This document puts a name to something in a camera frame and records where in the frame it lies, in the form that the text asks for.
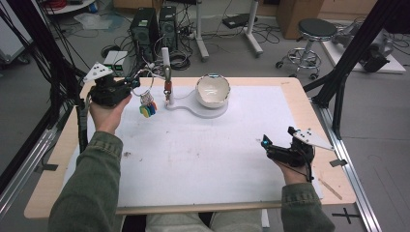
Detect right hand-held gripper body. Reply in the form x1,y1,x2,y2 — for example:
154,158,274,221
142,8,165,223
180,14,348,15
266,126,335,169

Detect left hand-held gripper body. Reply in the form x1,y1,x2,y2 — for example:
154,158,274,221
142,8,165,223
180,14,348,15
82,62,133,108

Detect key ring with coloured tags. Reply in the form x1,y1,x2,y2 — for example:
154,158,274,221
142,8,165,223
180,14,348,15
132,68,159,119

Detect white key stand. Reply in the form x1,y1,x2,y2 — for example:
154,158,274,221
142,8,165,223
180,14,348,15
161,46,230,120

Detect person's right hand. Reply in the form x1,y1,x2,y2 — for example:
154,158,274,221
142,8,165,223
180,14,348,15
273,155,316,187

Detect person's left hand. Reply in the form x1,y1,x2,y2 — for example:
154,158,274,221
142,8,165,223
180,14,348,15
89,94,132,136

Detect grey power supply unit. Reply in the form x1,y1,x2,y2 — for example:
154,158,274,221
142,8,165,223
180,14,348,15
102,49,129,77

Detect black tape strip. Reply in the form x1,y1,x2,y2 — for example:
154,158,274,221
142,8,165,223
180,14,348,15
33,162,59,173
329,158,349,168

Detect black computer tower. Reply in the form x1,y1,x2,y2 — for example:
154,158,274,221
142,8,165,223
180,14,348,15
158,5,179,52
130,7,161,63

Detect thin wooden stick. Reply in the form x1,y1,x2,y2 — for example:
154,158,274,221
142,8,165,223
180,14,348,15
318,177,343,201

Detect white table mat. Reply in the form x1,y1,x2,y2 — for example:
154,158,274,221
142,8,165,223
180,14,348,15
62,84,324,208

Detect white eggshell-shaped ceramic bowl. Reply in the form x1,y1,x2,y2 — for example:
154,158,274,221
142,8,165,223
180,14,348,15
195,73,232,109

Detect white desk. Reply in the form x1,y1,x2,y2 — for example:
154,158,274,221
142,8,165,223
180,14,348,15
192,0,265,63

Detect black tape cross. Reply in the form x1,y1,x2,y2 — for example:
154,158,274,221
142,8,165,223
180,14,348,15
331,207,361,225

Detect person's legs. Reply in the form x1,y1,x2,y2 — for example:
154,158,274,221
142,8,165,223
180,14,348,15
144,210,264,232

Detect black round stool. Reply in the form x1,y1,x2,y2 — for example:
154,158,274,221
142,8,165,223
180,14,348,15
275,17,338,81

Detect large cardboard box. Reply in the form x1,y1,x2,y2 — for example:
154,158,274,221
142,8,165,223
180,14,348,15
276,0,326,41

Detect black corrugated cable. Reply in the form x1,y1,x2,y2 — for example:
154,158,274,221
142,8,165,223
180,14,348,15
74,96,90,153

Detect aluminium rail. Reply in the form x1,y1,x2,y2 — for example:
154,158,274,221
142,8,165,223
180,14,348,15
309,96,384,232
0,128,60,220

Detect black frame with cables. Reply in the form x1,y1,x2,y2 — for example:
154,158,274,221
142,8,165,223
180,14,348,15
0,0,87,194

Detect black frame post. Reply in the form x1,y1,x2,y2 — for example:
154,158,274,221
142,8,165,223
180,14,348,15
303,0,410,140

